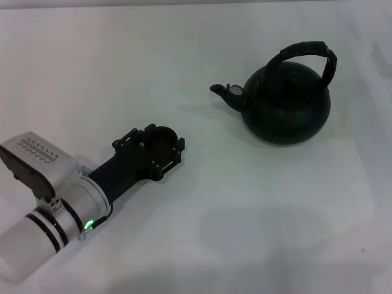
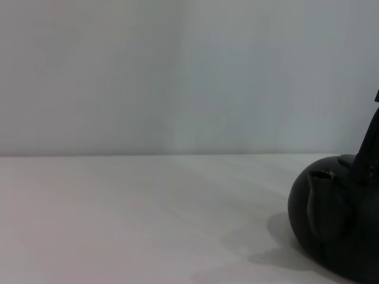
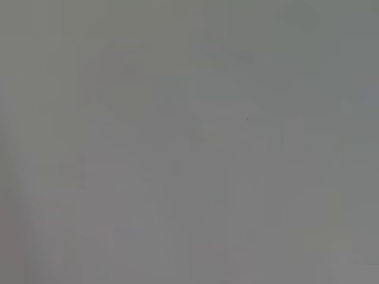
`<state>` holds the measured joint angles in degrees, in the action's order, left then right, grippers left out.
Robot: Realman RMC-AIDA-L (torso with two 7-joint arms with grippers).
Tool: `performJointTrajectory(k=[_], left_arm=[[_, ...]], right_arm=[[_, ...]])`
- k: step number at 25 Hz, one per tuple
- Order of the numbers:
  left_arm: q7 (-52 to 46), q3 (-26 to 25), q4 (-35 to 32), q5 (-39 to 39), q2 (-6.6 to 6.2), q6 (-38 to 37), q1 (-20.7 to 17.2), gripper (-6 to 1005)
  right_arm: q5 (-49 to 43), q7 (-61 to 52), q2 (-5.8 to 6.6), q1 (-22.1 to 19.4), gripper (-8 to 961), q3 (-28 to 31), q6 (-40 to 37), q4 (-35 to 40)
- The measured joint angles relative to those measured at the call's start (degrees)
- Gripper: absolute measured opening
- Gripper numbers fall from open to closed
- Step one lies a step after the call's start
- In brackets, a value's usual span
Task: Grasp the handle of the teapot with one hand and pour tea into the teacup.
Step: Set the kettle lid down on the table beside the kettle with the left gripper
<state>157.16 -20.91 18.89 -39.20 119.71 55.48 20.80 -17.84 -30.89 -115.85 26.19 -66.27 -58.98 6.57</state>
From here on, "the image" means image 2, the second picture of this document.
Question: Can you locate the black round teapot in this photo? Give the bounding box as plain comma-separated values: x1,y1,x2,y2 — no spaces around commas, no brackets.
287,88,379,284

